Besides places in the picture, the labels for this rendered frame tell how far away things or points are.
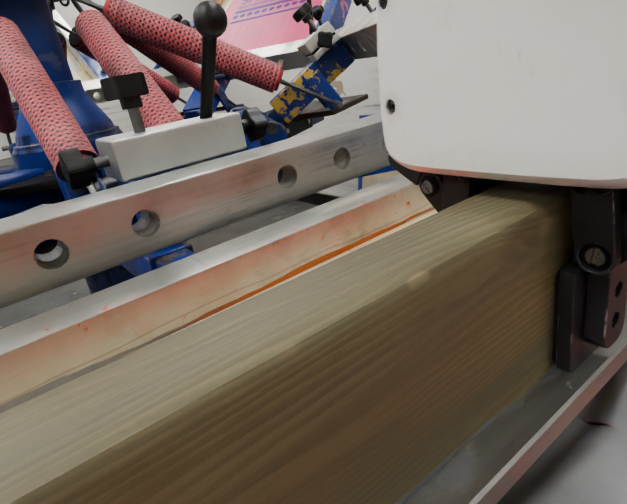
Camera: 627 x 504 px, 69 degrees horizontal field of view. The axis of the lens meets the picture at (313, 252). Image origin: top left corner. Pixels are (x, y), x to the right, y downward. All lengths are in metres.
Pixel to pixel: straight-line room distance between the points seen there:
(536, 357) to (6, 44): 0.71
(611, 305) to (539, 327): 0.02
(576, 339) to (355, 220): 0.25
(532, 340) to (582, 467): 0.05
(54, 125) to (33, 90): 0.07
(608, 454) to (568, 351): 0.04
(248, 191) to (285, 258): 0.08
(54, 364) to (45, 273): 0.08
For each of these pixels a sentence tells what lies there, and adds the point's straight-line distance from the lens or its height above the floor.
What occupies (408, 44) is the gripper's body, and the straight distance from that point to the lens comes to 0.17.
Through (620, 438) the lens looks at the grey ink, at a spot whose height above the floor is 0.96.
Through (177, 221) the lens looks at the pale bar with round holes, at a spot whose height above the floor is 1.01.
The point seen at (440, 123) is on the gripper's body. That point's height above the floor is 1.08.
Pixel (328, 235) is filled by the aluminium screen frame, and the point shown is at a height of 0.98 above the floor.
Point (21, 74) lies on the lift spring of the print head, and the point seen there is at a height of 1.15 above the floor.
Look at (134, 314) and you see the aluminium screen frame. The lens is 0.32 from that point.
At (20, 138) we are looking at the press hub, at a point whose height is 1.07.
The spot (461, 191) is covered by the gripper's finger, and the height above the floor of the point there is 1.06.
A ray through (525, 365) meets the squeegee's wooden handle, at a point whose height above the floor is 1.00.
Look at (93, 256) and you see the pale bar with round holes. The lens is 0.37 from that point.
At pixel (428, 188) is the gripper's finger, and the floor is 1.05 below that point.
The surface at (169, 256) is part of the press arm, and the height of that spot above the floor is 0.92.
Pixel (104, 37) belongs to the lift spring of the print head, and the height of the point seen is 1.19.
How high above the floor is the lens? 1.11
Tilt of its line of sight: 22 degrees down
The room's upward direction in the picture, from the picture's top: 10 degrees counter-clockwise
